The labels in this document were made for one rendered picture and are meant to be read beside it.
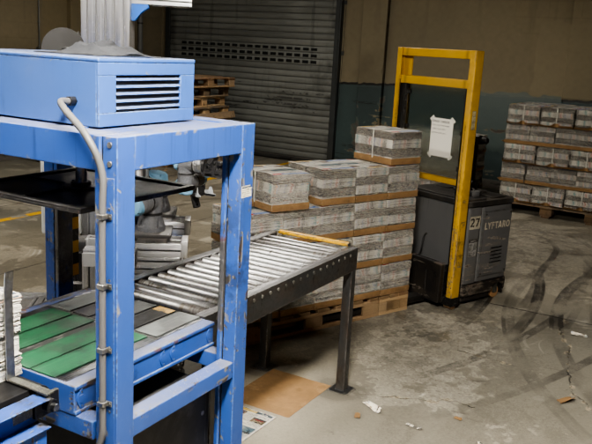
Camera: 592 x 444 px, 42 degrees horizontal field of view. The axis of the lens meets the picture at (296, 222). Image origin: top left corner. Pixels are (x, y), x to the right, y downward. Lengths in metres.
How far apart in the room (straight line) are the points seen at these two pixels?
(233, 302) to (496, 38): 8.84
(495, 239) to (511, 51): 5.49
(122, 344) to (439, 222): 3.90
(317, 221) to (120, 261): 2.80
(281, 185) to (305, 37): 7.83
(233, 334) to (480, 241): 3.37
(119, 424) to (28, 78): 1.07
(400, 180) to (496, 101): 6.00
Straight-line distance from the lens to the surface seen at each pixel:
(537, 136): 9.37
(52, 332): 2.80
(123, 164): 2.12
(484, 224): 5.80
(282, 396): 4.15
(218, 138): 2.46
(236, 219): 2.62
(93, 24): 4.19
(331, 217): 4.91
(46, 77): 2.44
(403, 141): 5.24
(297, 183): 4.64
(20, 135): 2.37
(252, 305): 3.19
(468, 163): 5.47
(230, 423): 2.89
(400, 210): 5.33
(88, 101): 2.32
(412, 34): 11.56
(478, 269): 5.88
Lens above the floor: 1.81
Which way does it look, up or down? 13 degrees down
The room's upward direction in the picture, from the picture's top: 3 degrees clockwise
